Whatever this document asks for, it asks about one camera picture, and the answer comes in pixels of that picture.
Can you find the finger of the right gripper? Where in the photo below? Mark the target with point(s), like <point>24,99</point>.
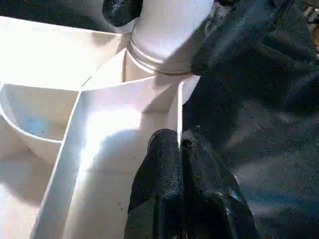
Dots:
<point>119,12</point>
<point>229,37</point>

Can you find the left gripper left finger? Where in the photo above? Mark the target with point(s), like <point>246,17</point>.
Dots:
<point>162,179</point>

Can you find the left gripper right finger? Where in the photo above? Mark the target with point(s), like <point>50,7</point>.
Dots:
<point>211,199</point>

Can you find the white plastic table leg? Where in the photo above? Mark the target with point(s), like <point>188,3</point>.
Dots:
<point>169,25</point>

